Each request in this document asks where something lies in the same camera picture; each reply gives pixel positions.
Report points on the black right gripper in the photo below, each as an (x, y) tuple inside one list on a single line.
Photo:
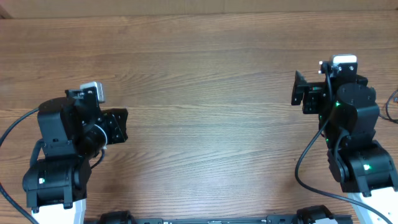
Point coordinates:
[(309, 93)]

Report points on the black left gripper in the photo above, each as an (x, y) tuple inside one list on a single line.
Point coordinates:
[(111, 118)]

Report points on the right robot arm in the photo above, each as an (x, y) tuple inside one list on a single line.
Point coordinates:
[(347, 114)]

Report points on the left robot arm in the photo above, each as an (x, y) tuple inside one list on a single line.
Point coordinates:
[(74, 130)]

